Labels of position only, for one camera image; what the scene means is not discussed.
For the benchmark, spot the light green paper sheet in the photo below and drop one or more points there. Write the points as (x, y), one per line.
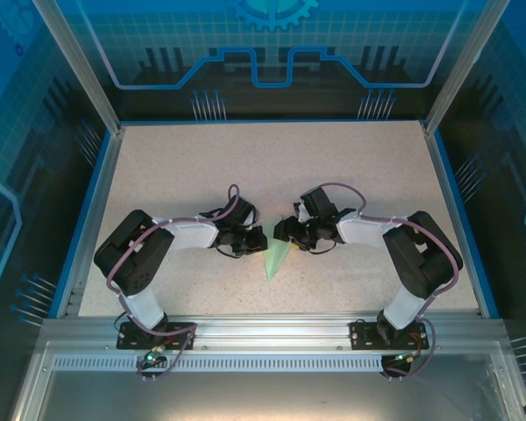
(275, 259)

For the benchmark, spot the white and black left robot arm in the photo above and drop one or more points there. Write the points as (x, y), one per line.
(188, 234)

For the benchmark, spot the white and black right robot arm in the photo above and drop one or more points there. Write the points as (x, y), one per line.
(368, 230)

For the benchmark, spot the small board with green light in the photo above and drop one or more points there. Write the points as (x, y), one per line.
(399, 359)
(151, 359)

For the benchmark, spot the aluminium mounting rail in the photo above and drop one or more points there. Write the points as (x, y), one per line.
(272, 333)

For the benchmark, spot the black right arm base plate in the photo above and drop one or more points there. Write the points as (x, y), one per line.
(364, 329)

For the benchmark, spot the aluminium side rail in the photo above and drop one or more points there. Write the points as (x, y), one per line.
(454, 219)
(94, 219)

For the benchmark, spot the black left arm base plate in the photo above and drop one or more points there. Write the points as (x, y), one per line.
(127, 338)

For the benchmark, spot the aluminium frame post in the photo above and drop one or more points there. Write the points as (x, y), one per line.
(80, 66)
(458, 66)

